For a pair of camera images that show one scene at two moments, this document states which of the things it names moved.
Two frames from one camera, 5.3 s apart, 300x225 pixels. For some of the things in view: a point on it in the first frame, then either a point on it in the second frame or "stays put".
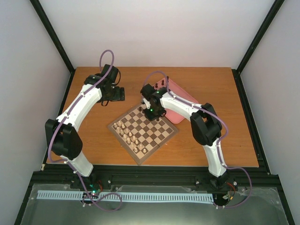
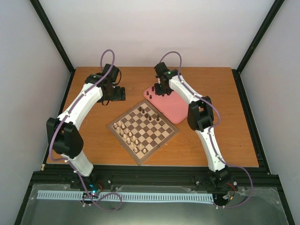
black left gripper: x=119 y=95 stays put
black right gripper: x=150 y=117 → x=158 y=92
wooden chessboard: x=139 y=136 stays put
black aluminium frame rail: x=255 y=177 stays put
